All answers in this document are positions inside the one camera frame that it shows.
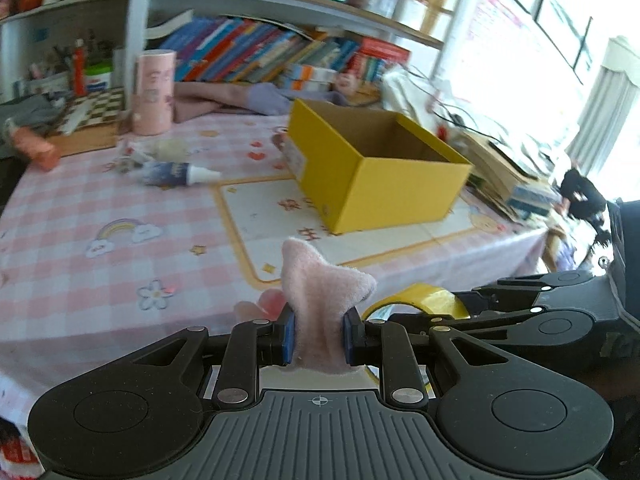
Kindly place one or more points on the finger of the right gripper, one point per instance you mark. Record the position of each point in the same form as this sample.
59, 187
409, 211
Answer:
518, 294
533, 331

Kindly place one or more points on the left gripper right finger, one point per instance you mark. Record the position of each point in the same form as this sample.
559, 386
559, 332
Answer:
386, 346

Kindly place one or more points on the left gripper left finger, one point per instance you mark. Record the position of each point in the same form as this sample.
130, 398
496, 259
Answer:
249, 347

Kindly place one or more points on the pink fuzzy sock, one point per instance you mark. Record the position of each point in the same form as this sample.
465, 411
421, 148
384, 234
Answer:
320, 294

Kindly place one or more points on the white red paper card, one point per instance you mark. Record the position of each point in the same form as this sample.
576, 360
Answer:
131, 156

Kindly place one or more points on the yellow tape roll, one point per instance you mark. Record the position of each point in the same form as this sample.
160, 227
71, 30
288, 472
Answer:
418, 298

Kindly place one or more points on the beige foam block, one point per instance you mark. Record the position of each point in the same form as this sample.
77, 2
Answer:
167, 150

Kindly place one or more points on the stack of old books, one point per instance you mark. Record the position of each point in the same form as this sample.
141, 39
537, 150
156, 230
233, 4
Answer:
510, 186

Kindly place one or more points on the pink checked tablecloth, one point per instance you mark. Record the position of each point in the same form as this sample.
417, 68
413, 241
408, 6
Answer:
95, 264

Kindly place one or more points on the yellow cardboard box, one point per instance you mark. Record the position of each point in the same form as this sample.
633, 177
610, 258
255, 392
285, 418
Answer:
371, 169

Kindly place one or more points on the white tote bag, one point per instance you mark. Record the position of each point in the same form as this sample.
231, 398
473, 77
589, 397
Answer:
410, 95

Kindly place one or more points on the pink purple cloth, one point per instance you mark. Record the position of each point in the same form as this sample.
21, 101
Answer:
196, 99

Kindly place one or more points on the orange white box lower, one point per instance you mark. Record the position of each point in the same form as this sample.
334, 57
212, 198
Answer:
303, 85

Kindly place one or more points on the orange white box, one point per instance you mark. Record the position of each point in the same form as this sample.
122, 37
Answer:
303, 85
306, 72

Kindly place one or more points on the pink pig plush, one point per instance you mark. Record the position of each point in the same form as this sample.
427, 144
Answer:
347, 84

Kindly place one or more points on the wooden chess board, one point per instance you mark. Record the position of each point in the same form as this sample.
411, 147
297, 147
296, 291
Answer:
90, 123

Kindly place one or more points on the orange white box upper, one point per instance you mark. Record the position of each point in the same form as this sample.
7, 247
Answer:
306, 72

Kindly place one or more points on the red thick dictionary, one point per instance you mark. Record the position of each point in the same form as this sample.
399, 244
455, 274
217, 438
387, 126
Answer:
384, 50

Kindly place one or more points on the pink cylinder container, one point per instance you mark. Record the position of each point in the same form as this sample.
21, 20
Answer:
153, 98

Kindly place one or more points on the orange pink bottle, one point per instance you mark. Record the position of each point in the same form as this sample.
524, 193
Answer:
41, 152

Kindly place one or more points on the grey clothing pile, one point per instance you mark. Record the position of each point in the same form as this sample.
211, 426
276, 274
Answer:
34, 112

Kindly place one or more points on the red figurine pen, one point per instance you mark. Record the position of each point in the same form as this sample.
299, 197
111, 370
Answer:
79, 60

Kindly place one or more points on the white shelf post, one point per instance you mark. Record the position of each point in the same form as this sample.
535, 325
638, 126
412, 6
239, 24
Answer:
137, 18

